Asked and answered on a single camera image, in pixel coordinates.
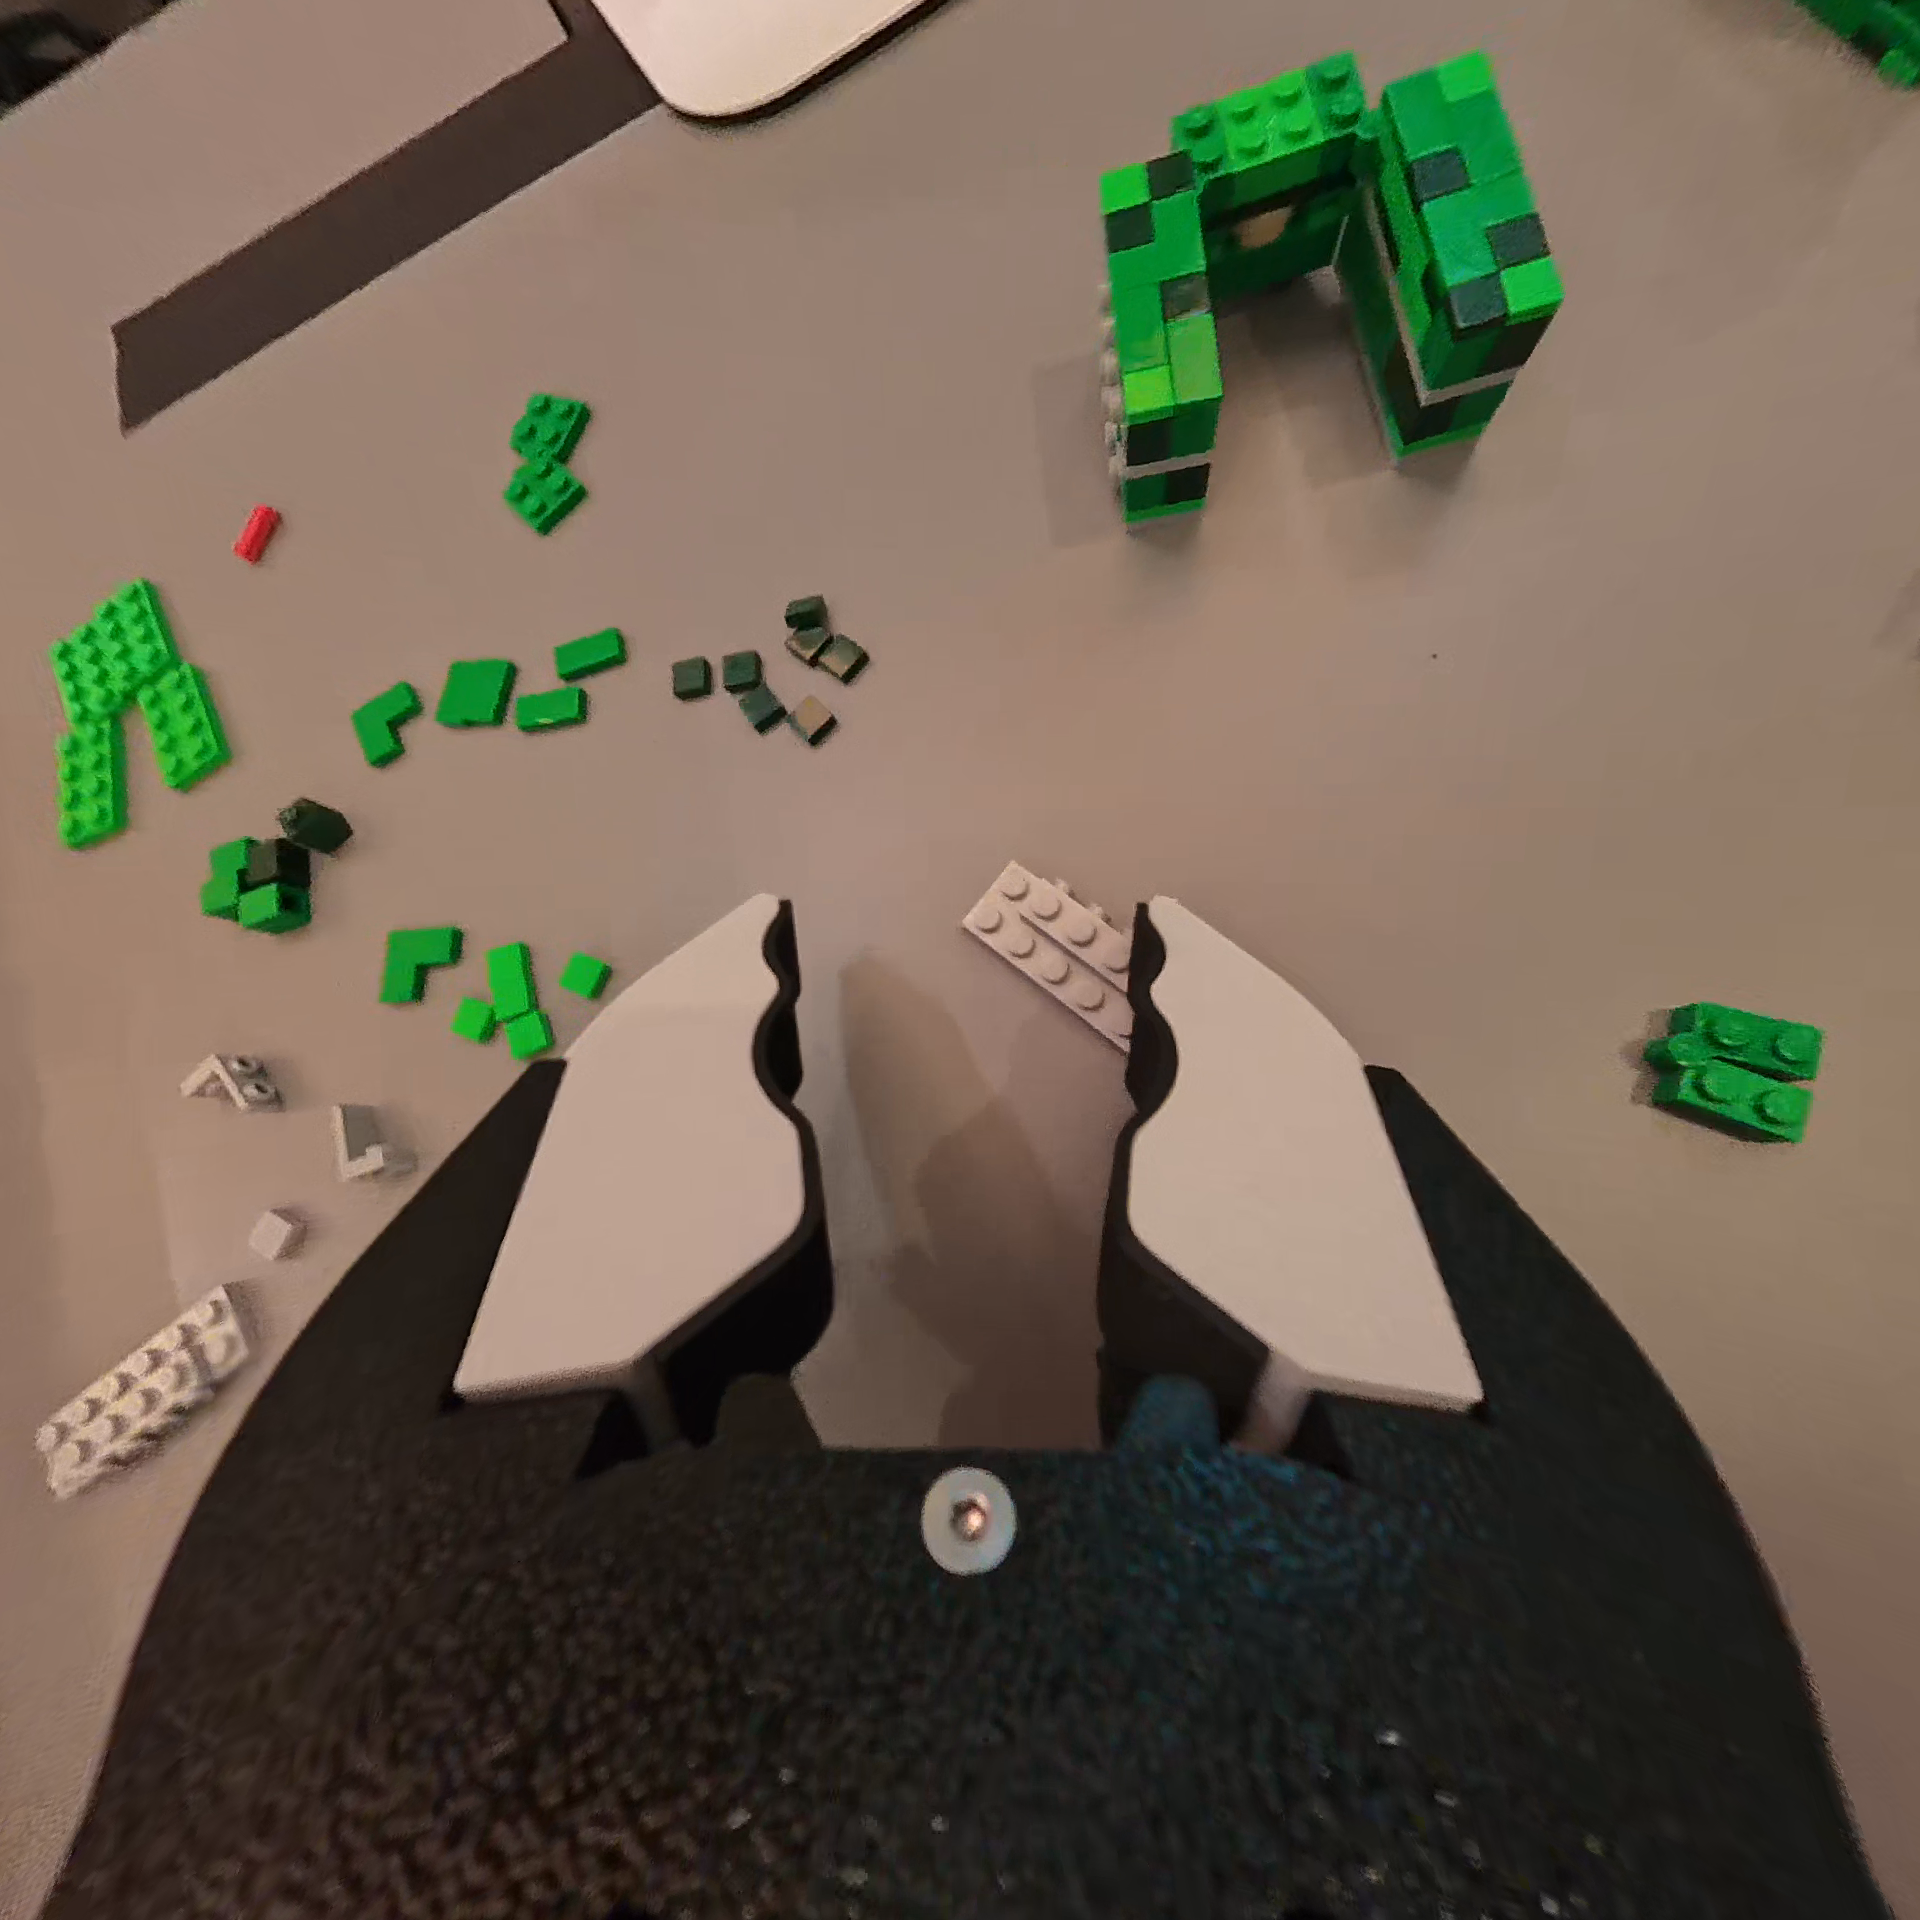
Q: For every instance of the green small square tile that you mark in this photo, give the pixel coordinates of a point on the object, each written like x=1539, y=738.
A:
x=474, y=1021
x=586, y=978
x=530, y=1036

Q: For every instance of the large green square plate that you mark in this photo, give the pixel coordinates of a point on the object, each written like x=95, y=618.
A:
x=108, y=645

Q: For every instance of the grey desk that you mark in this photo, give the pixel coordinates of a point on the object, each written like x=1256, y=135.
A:
x=932, y=599

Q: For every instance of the grey stacked studded plate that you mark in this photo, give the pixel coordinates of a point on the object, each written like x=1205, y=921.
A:
x=142, y=1396

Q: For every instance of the green two-by-two plate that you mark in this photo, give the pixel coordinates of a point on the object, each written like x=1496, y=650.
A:
x=544, y=494
x=552, y=427

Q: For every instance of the green brick arch model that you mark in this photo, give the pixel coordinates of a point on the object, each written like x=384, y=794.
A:
x=1454, y=226

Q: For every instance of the dark green small brick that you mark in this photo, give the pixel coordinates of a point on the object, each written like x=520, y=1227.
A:
x=316, y=827
x=277, y=863

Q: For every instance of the green large square tile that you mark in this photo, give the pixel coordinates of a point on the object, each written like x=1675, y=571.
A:
x=476, y=693

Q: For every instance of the green narrow stud plate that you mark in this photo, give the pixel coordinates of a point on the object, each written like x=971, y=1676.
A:
x=1724, y=1102
x=1748, y=1039

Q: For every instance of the small grey square piece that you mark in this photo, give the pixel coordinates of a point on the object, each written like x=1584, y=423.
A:
x=277, y=1233

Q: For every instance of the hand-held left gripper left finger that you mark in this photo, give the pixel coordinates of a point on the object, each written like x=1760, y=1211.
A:
x=646, y=1186

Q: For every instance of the white rounded board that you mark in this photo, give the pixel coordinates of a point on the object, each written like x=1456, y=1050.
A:
x=751, y=61

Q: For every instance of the small red piece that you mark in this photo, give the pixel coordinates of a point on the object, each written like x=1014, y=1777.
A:
x=256, y=534

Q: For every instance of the grey bracket piece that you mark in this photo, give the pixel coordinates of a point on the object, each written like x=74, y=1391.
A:
x=370, y=1149
x=234, y=1084

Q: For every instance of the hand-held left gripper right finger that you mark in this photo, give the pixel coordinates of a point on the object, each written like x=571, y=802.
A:
x=1290, y=1202

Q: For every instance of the green narrow oblong tile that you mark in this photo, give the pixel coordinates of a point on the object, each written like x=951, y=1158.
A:
x=511, y=974

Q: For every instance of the green two-by-four plate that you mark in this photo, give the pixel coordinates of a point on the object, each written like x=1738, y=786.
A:
x=99, y=781
x=183, y=727

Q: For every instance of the green L-shaped tile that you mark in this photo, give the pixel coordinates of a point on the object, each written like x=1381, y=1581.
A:
x=379, y=727
x=405, y=962

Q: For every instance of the grey studded plate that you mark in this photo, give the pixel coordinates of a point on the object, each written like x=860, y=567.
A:
x=1050, y=954
x=142, y=1396

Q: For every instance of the pile of dark green tiles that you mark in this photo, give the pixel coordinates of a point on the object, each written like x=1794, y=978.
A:
x=751, y=676

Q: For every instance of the black tape strip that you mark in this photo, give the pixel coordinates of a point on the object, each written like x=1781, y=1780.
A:
x=300, y=285

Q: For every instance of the green plates at edge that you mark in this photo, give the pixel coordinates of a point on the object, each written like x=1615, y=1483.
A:
x=1876, y=30

